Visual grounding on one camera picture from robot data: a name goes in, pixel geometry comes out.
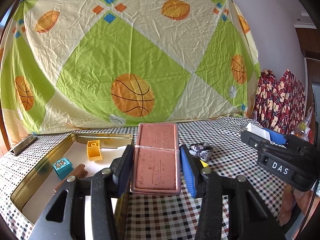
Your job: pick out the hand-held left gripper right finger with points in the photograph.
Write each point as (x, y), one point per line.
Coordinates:
(188, 172)

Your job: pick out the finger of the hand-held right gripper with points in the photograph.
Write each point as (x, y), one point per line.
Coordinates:
(252, 138)
(275, 136)

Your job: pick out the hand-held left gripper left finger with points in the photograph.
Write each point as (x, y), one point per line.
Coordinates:
(122, 170)

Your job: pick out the white card box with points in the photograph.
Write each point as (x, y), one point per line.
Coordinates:
(257, 130)

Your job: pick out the pinkish brown rectangular box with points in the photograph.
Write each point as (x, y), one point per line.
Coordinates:
(155, 160)

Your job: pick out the yellow studded building block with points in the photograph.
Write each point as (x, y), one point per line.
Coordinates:
(93, 151)

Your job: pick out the brown wooden brush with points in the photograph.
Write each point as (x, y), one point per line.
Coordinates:
(75, 173)

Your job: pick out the blue studded building block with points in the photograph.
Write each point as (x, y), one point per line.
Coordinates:
(62, 171)

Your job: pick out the gold tin box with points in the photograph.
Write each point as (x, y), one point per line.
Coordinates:
(32, 175)

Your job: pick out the person's right hand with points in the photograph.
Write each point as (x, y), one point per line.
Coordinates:
(290, 205)

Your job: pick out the yellow smiley toy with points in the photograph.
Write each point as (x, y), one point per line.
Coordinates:
(302, 127)

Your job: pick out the checked tablecloth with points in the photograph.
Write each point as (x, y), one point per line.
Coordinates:
(220, 135)

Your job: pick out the red plaid bear print cloth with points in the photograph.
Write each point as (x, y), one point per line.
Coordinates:
(275, 100)

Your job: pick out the dark flat bar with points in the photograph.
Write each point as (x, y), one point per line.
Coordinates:
(23, 145)

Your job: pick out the brown wooden furniture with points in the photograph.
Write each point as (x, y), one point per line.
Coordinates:
(308, 40)

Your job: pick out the green basketball print sheet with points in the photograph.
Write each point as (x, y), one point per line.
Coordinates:
(125, 42)

